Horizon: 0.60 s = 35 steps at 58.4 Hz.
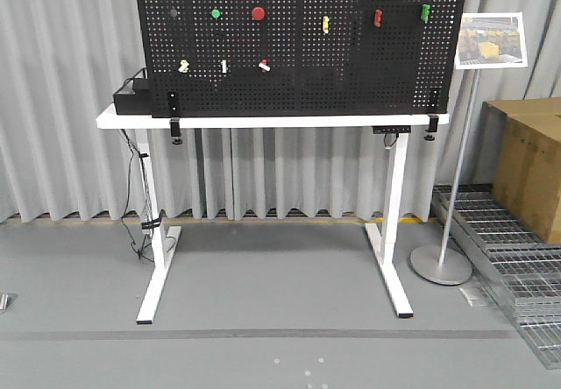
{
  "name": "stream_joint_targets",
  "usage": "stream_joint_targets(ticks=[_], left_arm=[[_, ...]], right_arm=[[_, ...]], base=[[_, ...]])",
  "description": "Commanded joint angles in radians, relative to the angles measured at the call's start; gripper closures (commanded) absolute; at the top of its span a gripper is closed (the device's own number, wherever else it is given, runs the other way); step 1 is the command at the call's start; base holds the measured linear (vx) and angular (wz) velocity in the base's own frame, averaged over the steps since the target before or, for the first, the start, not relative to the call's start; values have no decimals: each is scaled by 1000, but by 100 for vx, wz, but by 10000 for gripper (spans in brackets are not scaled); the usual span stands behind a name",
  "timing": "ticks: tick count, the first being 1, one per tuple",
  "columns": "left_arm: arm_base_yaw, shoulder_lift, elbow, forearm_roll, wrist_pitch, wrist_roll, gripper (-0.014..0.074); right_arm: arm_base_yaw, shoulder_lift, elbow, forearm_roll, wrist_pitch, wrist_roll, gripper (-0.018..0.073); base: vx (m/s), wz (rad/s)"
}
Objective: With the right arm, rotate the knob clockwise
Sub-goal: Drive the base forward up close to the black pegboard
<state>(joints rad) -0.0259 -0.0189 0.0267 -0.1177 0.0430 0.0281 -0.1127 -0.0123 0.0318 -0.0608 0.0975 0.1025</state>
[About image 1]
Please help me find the yellow white rotary knob switch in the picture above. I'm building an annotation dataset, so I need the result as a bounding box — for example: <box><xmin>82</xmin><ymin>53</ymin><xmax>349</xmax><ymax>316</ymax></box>
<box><xmin>178</xmin><ymin>60</ymin><xmax>189</xmax><ymax>74</ymax></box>

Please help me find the grey sign stand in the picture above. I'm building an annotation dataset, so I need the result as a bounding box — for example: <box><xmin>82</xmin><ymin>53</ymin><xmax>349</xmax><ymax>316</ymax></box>
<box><xmin>409</xmin><ymin>70</ymin><xmax>482</xmax><ymax>286</ymax></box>

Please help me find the red rotary knob switch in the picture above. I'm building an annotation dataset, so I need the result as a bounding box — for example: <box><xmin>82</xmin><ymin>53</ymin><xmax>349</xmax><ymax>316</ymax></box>
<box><xmin>259</xmin><ymin>60</ymin><xmax>271</xmax><ymax>72</ymax></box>

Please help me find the yellow toggle handle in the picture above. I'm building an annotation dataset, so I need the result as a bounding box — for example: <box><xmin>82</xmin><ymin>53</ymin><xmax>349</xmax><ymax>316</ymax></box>
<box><xmin>322</xmin><ymin>16</ymin><xmax>330</xmax><ymax>34</ymax></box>

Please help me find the brown cardboard box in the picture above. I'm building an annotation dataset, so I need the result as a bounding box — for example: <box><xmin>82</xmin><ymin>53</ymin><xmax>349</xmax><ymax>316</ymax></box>
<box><xmin>486</xmin><ymin>97</ymin><xmax>560</xmax><ymax>244</ymax></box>

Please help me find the white standing desk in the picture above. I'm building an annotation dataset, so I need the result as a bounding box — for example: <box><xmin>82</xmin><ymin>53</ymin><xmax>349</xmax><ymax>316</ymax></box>
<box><xmin>96</xmin><ymin>105</ymin><xmax>451</xmax><ymax>324</ymax></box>

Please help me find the black equipment box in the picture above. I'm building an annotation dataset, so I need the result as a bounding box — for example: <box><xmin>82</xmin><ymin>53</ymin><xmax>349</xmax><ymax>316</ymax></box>
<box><xmin>113</xmin><ymin>67</ymin><xmax>151</xmax><ymax>116</ymax></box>

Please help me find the right black clamp bracket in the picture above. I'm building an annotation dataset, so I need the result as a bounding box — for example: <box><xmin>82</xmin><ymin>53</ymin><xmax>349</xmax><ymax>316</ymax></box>
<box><xmin>423</xmin><ymin>88</ymin><xmax>441</xmax><ymax>142</ymax></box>

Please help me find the metal grate platform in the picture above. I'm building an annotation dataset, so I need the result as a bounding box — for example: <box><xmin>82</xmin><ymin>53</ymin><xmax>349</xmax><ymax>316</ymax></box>
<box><xmin>451</xmin><ymin>184</ymin><xmax>560</xmax><ymax>370</ymax></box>

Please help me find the black hanging power cable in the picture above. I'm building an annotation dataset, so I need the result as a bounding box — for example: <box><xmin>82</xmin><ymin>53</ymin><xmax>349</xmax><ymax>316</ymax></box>
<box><xmin>118</xmin><ymin>128</ymin><xmax>178</xmax><ymax>264</ymax></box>

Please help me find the red toggle handle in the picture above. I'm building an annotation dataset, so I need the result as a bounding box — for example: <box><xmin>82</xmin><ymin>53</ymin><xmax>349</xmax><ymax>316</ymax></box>
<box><xmin>374</xmin><ymin>9</ymin><xmax>383</xmax><ymax>28</ymax></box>

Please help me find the black clamp bracket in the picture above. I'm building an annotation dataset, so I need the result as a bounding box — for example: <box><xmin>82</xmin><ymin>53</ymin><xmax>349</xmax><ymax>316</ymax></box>
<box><xmin>423</xmin><ymin>88</ymin><xmax>441</xmax><ymax>142</ymax></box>
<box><xmin>167</xmin><ymin>91</ymin><xmax>182</xmax><ymax>145</ymax></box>

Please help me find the black perforated pegboard panel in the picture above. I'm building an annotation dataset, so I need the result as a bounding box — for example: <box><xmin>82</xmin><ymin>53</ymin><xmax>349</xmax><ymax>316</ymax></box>
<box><xmin>137</xmin><ymin>0</ymin><xmax>465</xmax><ymax>117</ymax></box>

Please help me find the green toggle handle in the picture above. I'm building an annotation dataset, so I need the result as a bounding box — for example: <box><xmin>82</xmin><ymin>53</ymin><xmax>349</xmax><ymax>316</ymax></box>
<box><xmin>420</xmin><ymin>4</ymin><xmax>431</xmax><ymax>24</ymax></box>

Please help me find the grey curtain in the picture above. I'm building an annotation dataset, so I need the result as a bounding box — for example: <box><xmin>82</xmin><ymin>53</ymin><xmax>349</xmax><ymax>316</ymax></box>
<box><xmin>1</xmin><ymin>0</ymin><xmax>560</xmax><ymax>221</ymax></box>

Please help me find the framed warehouse picture sign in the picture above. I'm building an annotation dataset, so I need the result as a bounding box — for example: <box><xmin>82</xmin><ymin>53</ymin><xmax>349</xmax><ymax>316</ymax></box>
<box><xmin>455</xmin><ymin>12</ymin><xmax>528</xmax><ymax>70</ymax></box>

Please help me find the left black clamp bracket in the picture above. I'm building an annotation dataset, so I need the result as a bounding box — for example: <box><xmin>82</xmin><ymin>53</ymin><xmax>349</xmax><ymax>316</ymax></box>
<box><xmin>167</xmin><ymin>91</ymin><xmax>182</xmax><ymax>145</ymax></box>

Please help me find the desk height control panel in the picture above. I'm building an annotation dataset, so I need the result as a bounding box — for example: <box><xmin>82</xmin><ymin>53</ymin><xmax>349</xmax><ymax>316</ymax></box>
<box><xmin>372</xmin><ymin>125</ymin><xmax>412</xmax><ymax>135</ymax></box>

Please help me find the lower red mushroom button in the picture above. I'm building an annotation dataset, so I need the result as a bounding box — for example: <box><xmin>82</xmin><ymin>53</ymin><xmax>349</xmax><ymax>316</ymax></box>
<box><xmin>251</xmin><ymin>6</ymin><xmax>266</xmax><ymax>21</ymax></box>

